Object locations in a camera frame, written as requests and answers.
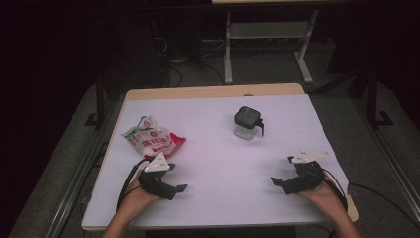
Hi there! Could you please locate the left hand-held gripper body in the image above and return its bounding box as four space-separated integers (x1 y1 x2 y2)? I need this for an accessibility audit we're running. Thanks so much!
137 152 173 200

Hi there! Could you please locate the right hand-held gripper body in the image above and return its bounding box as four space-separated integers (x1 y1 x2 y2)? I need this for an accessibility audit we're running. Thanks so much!
282 148 331 196

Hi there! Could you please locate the white and red seasoning bag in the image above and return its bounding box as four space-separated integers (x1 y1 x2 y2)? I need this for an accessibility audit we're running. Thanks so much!
120 115 187 160

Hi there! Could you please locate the clear jar with black lid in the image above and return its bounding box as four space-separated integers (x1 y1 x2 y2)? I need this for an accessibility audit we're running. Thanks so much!
233 105 266 142

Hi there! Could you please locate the person's left hand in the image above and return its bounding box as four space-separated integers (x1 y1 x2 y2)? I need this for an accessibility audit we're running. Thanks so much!
122 170 163 216

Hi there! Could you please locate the person's right hand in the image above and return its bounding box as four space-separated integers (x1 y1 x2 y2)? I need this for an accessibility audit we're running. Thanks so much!
296 174 349 221

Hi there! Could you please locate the white paper sheet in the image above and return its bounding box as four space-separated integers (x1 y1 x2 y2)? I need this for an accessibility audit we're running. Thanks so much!
82 93 351 229

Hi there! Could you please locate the wooden table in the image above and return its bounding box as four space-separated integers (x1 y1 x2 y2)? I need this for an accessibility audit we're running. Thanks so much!
80 82 360 232

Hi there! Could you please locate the black metal stand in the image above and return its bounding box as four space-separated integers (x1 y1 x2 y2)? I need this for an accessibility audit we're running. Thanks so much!
83 73 107 129
366 65 395 129

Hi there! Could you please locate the right hand-held gripper cable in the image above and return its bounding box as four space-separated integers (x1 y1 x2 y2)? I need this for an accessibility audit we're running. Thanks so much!
321 168 349 212

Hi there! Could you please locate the grey metal rail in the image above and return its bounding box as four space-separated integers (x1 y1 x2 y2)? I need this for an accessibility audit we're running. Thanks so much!
44 98 115 238
351 97 420 214

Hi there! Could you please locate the black floor cable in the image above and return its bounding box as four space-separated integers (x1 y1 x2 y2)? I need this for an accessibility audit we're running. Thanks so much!
347 181 420 230

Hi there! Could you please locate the tangle of dark cables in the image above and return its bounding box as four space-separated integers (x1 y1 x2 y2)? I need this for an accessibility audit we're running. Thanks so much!
153 33 226 87

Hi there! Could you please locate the white metal desk frame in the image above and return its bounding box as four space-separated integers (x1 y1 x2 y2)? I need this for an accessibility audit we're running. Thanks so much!
211 0 320 85

